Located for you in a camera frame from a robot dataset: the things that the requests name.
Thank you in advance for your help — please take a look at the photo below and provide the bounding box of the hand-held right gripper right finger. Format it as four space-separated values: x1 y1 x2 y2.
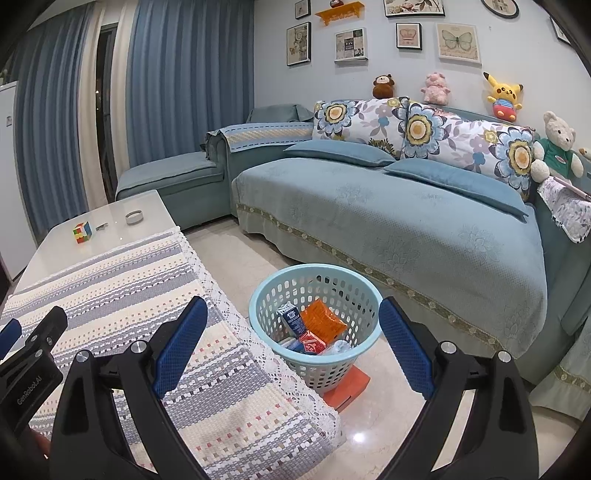
379 296 541 480

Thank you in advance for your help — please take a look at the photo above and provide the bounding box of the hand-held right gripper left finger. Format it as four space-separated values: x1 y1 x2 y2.
50 296 208 480

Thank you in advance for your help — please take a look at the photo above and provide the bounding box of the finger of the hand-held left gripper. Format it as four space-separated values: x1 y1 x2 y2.
0 318 23 360
23 305 69 365

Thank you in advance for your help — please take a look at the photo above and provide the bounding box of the orange snack packet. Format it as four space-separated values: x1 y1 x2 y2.
300 298 348 344

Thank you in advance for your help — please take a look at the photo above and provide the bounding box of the red patterned box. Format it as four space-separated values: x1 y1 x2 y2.
298 330 328 355

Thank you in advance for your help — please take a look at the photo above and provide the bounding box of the light blue plastic basket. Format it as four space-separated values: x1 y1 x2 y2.
249 263 385 395

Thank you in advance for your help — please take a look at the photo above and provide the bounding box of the white blue carton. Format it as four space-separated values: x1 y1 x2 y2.
277 302 308 340

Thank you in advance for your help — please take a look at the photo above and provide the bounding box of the orange flat box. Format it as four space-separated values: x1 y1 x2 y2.
321 364 371 414

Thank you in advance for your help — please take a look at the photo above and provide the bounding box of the striped woven tablecloth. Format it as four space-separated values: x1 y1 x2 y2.
0 226 342 480

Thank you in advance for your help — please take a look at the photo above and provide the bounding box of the teal corner sofa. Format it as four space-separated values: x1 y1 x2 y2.
115 104 591 423

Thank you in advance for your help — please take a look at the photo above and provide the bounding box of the white refrigerator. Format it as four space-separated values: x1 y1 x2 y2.
0 80 38 280

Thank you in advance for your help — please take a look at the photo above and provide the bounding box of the blue cushion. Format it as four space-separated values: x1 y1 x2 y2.
283 139 398 168
382 159 529 224

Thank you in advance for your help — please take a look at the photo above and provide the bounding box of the floral armrest cloth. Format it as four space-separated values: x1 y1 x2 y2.
536 175 591 244

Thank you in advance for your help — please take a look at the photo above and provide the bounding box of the blue curtain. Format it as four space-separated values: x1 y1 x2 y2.
124 0 257 169
11 9 93 232

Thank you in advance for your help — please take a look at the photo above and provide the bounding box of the cream curtain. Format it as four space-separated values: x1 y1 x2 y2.
79 7 108 208
111 0 139 204

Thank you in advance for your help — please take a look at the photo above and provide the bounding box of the floral pillow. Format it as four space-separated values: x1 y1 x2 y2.
480 121 540 204
311 97 411 155
399 102 490 163

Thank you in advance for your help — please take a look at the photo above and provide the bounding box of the striped armrest cover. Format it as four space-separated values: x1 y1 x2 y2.
217 122 315 155

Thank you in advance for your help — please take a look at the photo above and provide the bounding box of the pink stick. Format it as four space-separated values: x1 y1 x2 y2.
547 173 591 200

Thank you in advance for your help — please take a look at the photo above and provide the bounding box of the dark glass door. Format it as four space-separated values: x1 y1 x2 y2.
95 25 118 204

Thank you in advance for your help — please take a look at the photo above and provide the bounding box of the white bear plush toy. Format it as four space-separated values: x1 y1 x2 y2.
530 111 585 182

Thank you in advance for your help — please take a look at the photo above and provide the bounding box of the pink plush toy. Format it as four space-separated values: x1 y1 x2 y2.
420 71 451 106

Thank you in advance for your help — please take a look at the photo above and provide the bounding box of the brown monkey plush toy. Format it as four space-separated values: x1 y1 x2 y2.
372 74 394 100

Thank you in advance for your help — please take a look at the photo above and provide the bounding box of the yellow plush toy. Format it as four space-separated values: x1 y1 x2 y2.
483 71 524 123

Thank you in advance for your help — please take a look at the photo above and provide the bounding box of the collage picture frame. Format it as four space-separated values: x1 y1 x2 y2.
335 28 369 62

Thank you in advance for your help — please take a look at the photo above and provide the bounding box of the butterfly picture frame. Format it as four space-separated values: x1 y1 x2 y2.
436 22 482 64

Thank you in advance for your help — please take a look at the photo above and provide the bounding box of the crown picture frame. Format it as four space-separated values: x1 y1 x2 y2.
395 22 423 51

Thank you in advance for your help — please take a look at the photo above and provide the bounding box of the tall picture frame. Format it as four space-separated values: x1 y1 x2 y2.
286 22 312 68

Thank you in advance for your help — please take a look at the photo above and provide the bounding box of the flower picture frame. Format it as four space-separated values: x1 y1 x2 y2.
383 0 446 18

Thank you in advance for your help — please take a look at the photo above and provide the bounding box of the orange wall shelf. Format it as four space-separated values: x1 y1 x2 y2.
315 1 365 27

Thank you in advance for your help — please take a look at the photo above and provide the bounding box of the dark edge picture frame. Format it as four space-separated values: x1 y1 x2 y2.
549 16 573 46

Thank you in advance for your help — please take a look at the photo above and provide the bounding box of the round picture frame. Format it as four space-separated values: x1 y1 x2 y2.
480 0 520 19

